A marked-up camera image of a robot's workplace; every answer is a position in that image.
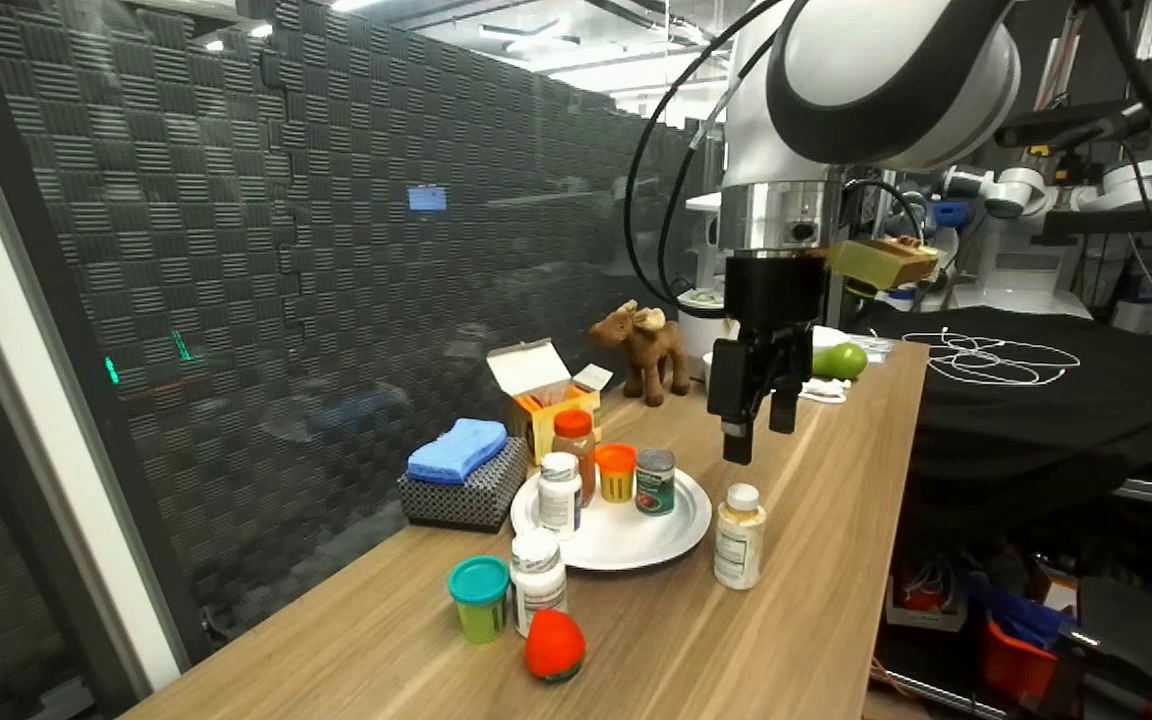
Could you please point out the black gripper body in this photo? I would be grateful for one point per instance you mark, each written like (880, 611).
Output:
(772, 314)

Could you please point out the white bottle with tan cap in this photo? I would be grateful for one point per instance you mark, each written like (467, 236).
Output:
(738, 544)

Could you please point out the small orange lid tub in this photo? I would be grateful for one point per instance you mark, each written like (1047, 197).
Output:
(617, 475)

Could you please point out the spice bottle with red cap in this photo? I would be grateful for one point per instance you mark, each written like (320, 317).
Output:
(573, 428)

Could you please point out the white pill bottle white cap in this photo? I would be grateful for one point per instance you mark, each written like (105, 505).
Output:
(558, 492)

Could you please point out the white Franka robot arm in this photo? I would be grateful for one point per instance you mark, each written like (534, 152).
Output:
(869, 64)

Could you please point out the white paper plate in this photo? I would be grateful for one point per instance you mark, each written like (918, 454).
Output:
(620, 536)

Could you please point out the white bowl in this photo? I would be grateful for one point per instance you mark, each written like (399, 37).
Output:
(835, 335)

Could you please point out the brown moose plush toy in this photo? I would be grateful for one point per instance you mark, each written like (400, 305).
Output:
(642, 351)

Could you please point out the white lamp head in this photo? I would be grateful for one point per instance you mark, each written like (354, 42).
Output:
(701, 200)

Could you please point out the open yellow cardboard box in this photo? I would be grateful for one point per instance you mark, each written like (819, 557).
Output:
(539, 386)

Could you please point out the white supplement bottle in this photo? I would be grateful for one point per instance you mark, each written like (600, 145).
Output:
(539, 582)

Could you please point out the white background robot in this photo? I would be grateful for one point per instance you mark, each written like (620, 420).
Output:
(999, 184)

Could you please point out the blue folded cloth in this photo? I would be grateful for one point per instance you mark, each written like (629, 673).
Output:
(457, 451)

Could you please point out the red toy strawberry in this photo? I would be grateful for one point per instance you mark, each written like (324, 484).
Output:
(554, 644)

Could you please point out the black cloth covered table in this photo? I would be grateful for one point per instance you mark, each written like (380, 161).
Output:
(1069, 414)

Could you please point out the green tub with teal lid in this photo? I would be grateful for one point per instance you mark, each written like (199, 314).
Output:
(479, 587)

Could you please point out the red storage bin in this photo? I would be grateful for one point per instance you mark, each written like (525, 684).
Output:
(1013, 667)

